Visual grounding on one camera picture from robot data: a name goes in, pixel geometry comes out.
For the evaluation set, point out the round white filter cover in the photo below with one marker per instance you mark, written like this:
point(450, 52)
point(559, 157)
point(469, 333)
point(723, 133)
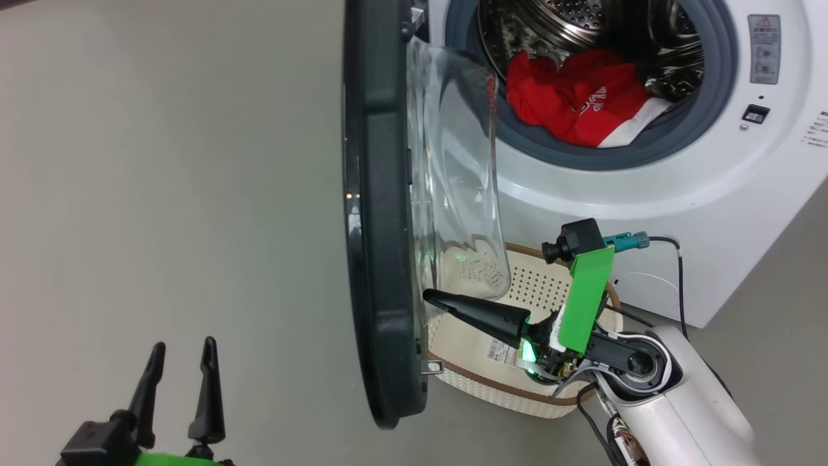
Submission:
point(647, 291)

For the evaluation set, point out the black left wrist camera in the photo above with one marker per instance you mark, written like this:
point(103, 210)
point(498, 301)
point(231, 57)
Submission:
point(97, 443)

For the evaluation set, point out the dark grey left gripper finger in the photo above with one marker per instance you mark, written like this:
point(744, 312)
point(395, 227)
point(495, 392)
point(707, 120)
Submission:
point(208, 408)
point(147, 401)

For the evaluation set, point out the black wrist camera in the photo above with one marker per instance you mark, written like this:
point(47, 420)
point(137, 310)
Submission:
point(97, 443)
point(576, 239)

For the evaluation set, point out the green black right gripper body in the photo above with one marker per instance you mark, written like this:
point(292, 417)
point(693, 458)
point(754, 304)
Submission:
point(585, 298)

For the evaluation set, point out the white front-load washing machine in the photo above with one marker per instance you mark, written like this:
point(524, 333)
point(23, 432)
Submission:
point(647, 213)

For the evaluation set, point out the white barcode shipping label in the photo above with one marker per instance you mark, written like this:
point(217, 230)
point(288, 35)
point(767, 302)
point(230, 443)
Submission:
point(498, 349)

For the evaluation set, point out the stainless steel washing machine drum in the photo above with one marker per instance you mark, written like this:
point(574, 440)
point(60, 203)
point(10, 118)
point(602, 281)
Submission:
point(582, 19)

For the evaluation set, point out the black round glass washer door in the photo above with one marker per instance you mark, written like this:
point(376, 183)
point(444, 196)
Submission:
point(381, 194)

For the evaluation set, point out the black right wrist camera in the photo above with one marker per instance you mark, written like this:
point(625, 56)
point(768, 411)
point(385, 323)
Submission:
point(576, 239)

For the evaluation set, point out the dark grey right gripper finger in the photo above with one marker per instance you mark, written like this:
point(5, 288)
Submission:
point(485, 314)

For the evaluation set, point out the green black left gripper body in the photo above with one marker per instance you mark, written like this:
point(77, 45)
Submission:
point(174, 461)

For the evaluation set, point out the red garment with white trim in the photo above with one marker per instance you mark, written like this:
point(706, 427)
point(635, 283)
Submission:
point(608, 110)

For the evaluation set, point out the black door lock socket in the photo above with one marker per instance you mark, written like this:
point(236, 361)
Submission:
point(755, 114)

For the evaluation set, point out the cream perforated laundry basket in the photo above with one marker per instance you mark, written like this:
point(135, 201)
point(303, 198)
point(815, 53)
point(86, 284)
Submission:
point(491, 391)

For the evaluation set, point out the grey warning sticker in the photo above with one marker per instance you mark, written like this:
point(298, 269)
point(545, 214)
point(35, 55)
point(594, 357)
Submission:
point(764, 48)

